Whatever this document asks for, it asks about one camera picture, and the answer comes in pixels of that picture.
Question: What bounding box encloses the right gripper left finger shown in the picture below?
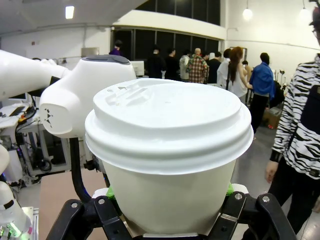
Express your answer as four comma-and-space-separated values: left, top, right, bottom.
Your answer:
44, 186, 133, 240

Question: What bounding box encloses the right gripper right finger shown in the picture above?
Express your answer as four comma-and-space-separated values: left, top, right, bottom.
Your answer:
217, 183, 298, 240

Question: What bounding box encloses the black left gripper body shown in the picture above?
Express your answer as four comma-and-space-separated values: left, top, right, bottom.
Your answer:
83, 152, 107, 182

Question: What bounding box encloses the white paper cup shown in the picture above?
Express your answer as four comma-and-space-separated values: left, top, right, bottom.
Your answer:
101, 159, 237, 236

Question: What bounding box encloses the white plastic cup lid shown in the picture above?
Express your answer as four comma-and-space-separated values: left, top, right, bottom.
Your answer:
84, 77, 255, 176

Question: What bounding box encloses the person's right forearm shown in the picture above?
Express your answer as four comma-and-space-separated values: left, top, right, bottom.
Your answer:
271, 117, 298, 163

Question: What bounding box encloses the person's right hand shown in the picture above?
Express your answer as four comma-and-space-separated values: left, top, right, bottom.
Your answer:
265, 158, 284, 185

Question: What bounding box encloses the cluttered equipment desk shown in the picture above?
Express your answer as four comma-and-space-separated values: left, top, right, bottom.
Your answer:
0, 99, 73, 186

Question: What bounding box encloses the brown cardboard box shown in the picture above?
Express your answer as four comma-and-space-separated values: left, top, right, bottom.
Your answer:
261, 106, 283, 130

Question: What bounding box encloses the white monitor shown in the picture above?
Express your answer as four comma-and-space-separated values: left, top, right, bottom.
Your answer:
130, 59, 146, 77

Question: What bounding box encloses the person in zebra striped sweater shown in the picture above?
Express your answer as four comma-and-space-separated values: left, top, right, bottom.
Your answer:
271, 0, 320, 236

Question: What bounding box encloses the person in purple top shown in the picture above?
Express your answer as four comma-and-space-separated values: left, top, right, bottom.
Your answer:
109, 39, 124, 57

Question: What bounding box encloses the person in black clothes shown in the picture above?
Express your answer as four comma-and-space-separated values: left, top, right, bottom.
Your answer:
164, 47, 181, 81
207, 51, 223, 85
146, 44, 167, 80

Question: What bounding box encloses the person in grey hoodie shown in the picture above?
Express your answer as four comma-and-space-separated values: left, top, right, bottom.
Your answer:
178, 49, 191, 82

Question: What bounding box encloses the person in blue jacket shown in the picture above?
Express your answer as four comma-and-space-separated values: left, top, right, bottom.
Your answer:
249, 51, 276, 135

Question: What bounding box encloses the person in plaid shirt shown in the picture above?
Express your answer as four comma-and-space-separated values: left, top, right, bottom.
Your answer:
186, 47, 210, 85

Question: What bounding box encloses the red-haired woman in white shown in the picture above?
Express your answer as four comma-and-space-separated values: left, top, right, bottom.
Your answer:
226, 46, 249, 104

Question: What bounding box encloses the person in white coat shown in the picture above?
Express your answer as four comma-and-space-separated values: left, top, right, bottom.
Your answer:
216, 48, 231, 89

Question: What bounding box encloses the rectangular ceiling light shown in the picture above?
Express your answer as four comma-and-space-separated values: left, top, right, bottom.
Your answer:
64, 5, 76, 20

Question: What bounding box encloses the round pendant lamp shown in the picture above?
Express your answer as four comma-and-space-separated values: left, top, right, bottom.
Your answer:
298, 0, 311, 22
242, 0, 254, 21

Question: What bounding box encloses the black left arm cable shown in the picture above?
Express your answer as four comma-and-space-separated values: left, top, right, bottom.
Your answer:
69, 136, 93, 205

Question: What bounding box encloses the grey metal wall box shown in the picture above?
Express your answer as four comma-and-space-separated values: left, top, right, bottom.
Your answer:
81, 47, 100, 60

